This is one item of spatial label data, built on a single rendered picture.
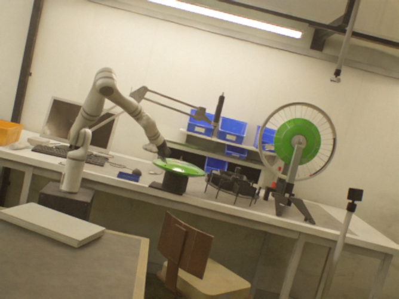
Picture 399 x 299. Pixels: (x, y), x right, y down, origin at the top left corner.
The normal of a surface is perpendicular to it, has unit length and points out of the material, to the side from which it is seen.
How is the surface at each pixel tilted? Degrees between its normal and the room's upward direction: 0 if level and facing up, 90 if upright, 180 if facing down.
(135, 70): 90
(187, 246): 90
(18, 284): 0
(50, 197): 90
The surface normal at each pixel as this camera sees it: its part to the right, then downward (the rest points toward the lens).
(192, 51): -0.03, 0.12
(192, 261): -0.49, -0.01
